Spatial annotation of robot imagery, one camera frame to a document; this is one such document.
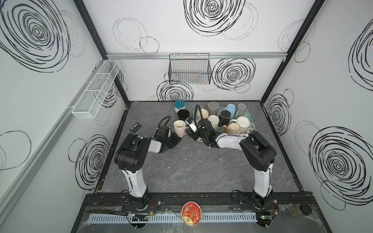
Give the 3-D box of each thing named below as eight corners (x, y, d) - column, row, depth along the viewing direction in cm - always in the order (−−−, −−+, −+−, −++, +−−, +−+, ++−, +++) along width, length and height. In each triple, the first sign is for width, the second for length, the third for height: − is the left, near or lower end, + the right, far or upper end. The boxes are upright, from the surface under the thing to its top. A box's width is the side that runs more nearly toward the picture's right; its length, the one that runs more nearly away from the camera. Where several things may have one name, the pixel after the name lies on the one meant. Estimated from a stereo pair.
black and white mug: (177, 122, 107) (177, 115, 101) (178, 116, 110) (177, 109, 104) (189, 122, 107) (189, 115, 101) (189, 116, 110) (189, 109, 104)
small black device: (130, 130, 105) (129, 128, 103) (137, 123, 109) (136, 122, 107) (135, 133, 103) (134, 131, 102) (142, 126, 107) (141, 124, 106)
